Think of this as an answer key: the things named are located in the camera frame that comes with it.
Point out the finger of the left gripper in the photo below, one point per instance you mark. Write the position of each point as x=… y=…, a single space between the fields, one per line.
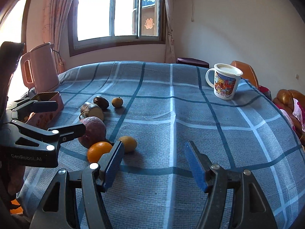
x=34 y=106
x=59 y=134

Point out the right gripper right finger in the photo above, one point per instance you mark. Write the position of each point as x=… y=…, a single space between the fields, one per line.
x=212 y=180

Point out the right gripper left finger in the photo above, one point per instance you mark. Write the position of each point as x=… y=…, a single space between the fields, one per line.
x=96 y=179

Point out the orange mandarin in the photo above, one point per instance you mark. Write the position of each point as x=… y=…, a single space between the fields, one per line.
x=95 y=152

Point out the purple round radish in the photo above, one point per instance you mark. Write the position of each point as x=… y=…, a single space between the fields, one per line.
x=95 y=131

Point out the pink metal tin box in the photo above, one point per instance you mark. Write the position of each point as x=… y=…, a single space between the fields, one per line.
x=43 y=120

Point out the pink electric kettle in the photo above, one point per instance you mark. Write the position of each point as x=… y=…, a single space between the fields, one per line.
x=39 y=69

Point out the small tan longan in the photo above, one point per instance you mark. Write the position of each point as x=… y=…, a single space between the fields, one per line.
x=129 y=143

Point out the dark water chestnut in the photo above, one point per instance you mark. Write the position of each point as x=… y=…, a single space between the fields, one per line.
x=101 y=102

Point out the small yellow longan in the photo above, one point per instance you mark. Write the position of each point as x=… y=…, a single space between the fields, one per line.
x=117 y=102

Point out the pink left curtain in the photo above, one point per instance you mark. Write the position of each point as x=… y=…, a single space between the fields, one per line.
x=54 y=20

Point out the pink curtain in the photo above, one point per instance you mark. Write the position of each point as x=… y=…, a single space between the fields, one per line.
x=54 y=20
x=169 y=43

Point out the white cartoon enamel mug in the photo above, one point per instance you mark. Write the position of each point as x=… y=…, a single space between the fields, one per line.
x=224 y=79

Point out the brown leather sofa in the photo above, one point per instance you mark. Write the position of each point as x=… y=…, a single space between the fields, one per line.
x=249 y=74

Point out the pink floral cushion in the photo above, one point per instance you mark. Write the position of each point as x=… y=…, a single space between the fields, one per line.
x=291 y=104

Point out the dark purple round stool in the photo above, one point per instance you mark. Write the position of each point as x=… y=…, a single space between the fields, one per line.
x=192 y=62

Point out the pink right curtain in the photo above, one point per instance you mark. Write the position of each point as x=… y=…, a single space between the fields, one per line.
x=169 y=43

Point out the window with brown frame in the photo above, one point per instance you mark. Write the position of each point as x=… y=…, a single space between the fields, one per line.
x=100 y=24

